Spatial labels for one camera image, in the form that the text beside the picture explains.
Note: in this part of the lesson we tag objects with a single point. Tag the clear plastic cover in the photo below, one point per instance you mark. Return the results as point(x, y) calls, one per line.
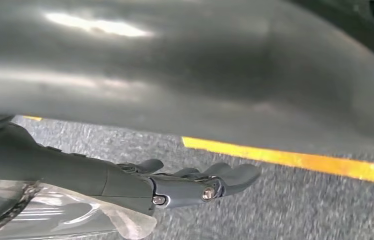
point(74, 218)

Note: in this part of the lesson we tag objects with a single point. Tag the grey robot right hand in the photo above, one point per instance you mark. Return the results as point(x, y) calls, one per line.
point(57, 172)

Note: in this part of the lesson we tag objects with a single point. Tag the yellow floor tape strip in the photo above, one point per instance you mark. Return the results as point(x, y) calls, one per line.
point(272, 157)

